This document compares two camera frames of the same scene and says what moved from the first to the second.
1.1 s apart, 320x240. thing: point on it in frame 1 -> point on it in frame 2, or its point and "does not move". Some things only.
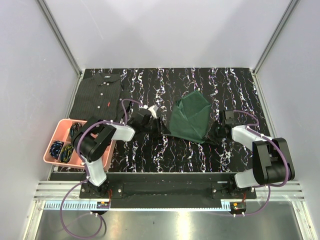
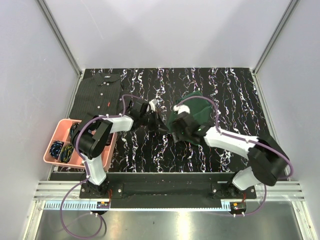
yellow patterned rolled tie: x=66 y=153 does not move
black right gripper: x=210 y=134 -> x=174 y=128
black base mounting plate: x=167 y=190 does not move
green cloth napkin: x=189 y=117 -> x=192 y=143
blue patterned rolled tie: x=56 y=148 does not move
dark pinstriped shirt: x=99 y=97 does not move
